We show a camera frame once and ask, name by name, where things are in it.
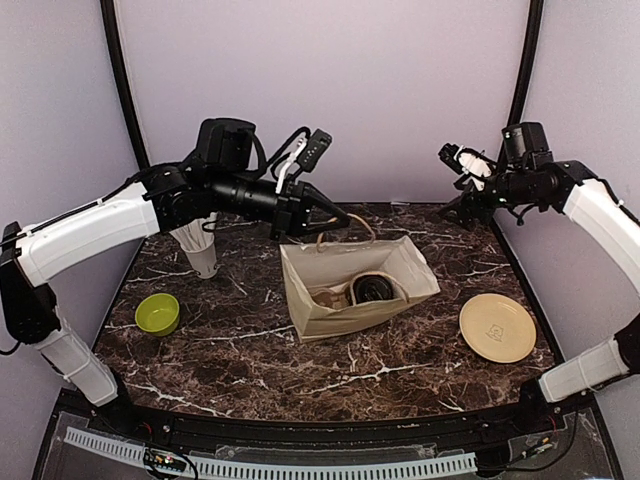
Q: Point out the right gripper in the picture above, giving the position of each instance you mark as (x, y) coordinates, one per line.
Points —
(461, 203)

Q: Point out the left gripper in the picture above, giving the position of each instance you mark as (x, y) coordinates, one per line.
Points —
(293, 214)

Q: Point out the beige paper bag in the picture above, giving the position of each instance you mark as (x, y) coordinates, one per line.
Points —
(321, 264)

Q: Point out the brown cardboard cup carrier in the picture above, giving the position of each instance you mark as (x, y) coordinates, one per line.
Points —
(335, 297)

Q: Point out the black coffee cup lid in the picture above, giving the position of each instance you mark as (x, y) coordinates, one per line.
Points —
(370, 280)

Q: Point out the black paper coffee cup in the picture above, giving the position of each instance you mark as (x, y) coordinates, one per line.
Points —
(372, 294)

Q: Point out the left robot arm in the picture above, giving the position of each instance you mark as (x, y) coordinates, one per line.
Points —
(227, 171)

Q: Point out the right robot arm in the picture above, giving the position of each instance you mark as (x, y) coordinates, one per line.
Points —
(530, 178)

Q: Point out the beige plate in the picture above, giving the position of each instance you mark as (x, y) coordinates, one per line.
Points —
(497, 328)

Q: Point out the white cup of straws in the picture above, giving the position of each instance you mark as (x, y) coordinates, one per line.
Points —
(197, 240)

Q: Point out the green bowl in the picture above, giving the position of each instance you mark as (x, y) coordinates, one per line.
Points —
(158, 314)

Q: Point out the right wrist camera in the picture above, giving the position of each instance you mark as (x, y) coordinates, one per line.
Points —
(471, 166)

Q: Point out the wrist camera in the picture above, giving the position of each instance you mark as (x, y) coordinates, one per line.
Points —
(299, 154)
(471, 166)

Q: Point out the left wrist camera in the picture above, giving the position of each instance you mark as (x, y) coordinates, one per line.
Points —
(299, 154)

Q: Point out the black front rail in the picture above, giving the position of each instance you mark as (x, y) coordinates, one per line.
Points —
(486, 427)

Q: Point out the right black frame post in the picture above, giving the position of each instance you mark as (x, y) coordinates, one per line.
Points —
(526, 65)

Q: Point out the black frame post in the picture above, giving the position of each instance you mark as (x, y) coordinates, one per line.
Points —
(526, 65)
(121, 79)

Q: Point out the left black frame post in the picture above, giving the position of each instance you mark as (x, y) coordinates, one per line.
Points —
(121, 79)

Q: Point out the white cable duct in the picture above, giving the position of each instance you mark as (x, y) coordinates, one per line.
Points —
(248, 463)

